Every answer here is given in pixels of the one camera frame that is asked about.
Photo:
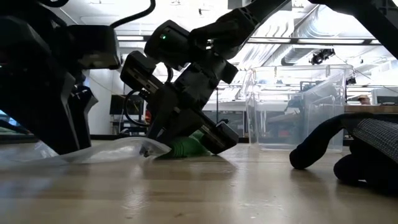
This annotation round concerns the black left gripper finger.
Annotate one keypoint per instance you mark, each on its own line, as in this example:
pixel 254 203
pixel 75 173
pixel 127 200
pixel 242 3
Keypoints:
pixel 84 105
pixel 40 105

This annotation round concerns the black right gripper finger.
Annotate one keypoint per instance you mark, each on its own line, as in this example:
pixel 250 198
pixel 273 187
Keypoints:
pixel 183 129
pixel 161 115

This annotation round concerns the green bandage roll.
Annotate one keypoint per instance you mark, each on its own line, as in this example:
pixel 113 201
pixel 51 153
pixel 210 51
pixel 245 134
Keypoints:
pixel 186 149

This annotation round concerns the clear plastic bag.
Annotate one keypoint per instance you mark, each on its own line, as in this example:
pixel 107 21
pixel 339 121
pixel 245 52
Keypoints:
pixel 109 152

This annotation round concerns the clear plastic bin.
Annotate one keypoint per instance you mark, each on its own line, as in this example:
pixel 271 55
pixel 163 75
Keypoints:
pixel 273 124

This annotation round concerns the black grey work glove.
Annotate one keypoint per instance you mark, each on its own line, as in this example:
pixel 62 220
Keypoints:
pixel 373 140

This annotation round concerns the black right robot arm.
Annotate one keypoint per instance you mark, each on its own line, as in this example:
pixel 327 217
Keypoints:
pixel 230 28

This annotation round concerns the black monitor on stand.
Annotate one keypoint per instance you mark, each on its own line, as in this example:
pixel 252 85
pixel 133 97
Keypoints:
pixel 116 104

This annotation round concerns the long ceiling light strip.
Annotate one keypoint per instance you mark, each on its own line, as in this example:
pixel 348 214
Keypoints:
pixel 270 40
pixel 130 38
pixel 331 41
pixel 375 41

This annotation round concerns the black ceiling spotlight cluster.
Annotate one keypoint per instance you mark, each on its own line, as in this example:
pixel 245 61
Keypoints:
pixel 321 56

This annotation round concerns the person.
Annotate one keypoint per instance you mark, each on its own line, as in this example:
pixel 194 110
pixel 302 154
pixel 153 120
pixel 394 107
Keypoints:
pixel 364 100

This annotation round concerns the dark flat monitor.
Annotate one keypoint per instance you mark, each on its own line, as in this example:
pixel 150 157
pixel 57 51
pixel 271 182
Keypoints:
pixel 387 100

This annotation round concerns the silver ventilation duct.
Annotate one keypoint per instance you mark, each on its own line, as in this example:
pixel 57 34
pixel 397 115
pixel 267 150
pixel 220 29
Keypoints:
pixel 292 56

